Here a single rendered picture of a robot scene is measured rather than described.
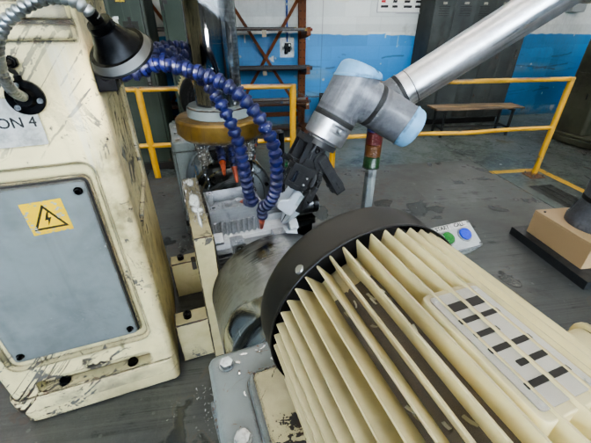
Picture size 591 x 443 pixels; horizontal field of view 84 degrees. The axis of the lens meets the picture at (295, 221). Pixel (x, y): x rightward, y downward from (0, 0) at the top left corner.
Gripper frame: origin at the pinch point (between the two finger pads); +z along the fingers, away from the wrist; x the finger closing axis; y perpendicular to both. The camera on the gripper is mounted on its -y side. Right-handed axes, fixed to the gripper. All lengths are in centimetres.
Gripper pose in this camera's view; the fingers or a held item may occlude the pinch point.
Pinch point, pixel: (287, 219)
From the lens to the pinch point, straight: 78.5
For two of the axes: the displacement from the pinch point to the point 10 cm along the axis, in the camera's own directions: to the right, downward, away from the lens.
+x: 3.5, 4.8, -8.0
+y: -8.1, -2.7, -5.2
